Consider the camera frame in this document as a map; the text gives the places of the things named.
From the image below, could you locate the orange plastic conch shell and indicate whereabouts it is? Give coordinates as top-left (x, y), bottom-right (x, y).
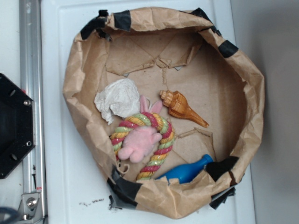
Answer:
top-left (159, 90), bottom-right (209, 128)

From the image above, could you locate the metal corner bracket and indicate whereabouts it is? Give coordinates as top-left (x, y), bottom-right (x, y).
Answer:
top-left (17, 193), bottom-right (43, 224)

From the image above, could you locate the multicolour rope ring toy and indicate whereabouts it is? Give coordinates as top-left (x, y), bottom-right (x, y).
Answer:
top-left (110, 112), bottom-right (176, 180)

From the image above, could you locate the aluminium extrusion rail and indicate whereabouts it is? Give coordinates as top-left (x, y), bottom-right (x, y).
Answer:
top-left (19, 0), bottom-right (48, 224)

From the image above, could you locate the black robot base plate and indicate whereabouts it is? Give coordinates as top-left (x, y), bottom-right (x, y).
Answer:
top-left (0, 74), bottom-right (35, 179)

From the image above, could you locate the crumpled white paper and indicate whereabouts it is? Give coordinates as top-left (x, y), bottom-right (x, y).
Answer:
top-left (94, 78), bottom-right (140, 125)

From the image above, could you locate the pink plush bunny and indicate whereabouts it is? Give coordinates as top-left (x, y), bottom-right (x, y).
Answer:
top-left (117, 94), bottom-right (164, 163)

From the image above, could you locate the blue plastic bottle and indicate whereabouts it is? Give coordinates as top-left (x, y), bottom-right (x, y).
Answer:
top-left (156, 154), bottom-right (213, 184)

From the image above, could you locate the white plastic tray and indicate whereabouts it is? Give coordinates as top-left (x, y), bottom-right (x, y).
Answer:
top-left (41, 0), bottom-right (255, 224)

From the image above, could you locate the brown paper bag bin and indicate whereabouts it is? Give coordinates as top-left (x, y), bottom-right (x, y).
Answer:
top-left (63, 7), bottom-right (264, 219)

